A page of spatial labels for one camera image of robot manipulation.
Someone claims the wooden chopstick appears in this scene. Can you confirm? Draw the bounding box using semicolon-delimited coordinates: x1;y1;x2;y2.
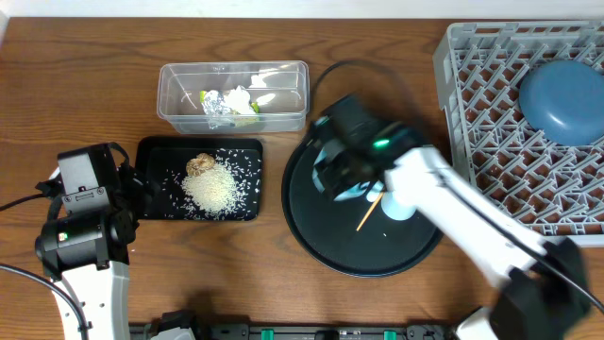
356;191;385;231

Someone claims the black rectangular tray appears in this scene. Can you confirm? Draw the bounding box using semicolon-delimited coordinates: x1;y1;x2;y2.
136;136;263;220

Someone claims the black round tray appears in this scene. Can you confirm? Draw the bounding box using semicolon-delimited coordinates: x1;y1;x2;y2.
282;128;443;278

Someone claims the white rice pile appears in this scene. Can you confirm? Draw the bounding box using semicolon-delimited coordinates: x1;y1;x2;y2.
152;148;262;221

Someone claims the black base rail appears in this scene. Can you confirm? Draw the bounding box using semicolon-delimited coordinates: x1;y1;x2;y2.
129;322;454;340

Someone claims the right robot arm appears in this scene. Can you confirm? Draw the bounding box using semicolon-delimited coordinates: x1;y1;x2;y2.
309;120;603;339

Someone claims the grey dishwasher rack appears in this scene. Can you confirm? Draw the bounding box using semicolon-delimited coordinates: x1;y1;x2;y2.
433;21;603;247

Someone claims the blue plate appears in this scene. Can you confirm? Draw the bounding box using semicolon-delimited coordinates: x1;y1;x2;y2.
518;60;603;146

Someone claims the light blue plastic knife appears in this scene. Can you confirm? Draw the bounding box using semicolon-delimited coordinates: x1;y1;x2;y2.
365;189;384;203

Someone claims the clear plastic bin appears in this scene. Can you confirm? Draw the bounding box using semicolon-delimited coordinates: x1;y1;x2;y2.
157;60;310;134

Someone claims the white tissue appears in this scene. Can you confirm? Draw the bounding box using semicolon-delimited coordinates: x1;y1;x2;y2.
223;86;256;115

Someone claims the brown mushroom food scrap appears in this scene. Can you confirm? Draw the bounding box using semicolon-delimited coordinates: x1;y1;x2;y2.
186;153;215;176

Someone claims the light blue cup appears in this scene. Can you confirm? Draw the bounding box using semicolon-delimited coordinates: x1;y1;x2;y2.
380;192;416;221

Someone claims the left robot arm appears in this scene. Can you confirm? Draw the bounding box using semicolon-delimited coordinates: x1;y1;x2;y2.
35;157;151;340

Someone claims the yellow snack wrapper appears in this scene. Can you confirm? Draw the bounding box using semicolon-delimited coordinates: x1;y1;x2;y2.
200;90;260;129

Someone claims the light blue bowl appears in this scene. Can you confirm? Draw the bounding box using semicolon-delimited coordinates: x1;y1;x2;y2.
311;140;376;201

